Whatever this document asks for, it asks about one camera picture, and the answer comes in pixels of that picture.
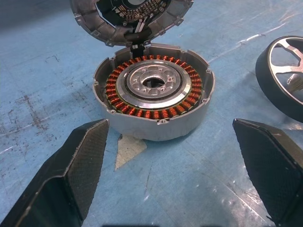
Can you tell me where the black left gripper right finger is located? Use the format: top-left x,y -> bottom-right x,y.
232,118 -> 303,227

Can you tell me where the black motor rotor ring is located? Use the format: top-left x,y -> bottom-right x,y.
255,35 -> 303,123

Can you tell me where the motor cover with circuit board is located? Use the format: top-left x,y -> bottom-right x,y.
69,0 -> 194,48

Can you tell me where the blue plastic table mat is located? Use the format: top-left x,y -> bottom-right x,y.
0,0 -> 303,227

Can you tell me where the silver motor stator housing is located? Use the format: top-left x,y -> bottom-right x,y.
92,44 -> 216,142

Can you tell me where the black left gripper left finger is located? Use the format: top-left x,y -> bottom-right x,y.
0,119 -> 110,227

